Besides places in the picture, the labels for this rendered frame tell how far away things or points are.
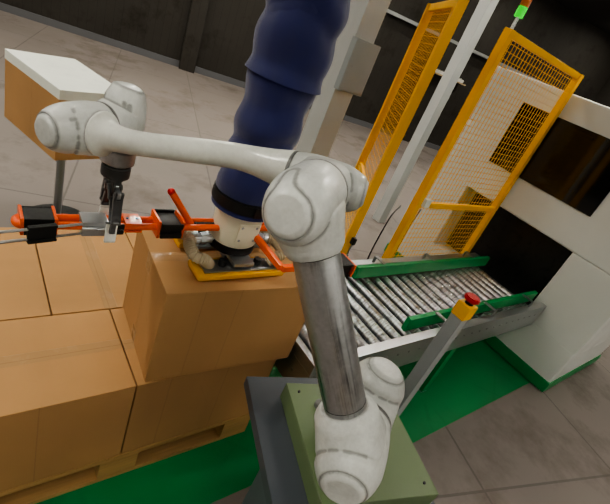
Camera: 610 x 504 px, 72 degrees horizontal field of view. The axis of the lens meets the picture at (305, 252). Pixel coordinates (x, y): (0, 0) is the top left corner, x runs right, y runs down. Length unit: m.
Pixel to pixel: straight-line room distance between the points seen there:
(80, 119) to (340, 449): 0.90
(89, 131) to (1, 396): 0.89
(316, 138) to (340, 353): 2.07
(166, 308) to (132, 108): 0.60
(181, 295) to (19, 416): 0.58
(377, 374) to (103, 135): 0.86
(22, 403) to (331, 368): 0.99
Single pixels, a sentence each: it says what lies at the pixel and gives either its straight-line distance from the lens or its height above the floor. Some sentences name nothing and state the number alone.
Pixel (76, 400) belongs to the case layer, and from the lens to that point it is 1.58.
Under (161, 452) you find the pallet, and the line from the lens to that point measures 2.10.
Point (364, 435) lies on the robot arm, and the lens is 1.00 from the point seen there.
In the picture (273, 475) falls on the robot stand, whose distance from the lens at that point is 1.27.
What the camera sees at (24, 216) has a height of 1.11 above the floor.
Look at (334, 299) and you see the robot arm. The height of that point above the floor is 1.34.
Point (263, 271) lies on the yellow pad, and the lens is 1.52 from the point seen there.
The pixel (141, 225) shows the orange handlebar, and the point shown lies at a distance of 1.36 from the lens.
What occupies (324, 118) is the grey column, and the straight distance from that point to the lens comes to 2.78.
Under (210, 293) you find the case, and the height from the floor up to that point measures 0.94.
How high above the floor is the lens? 1.79
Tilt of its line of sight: 28 degrees down
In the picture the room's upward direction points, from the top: 23 degrees clockwise
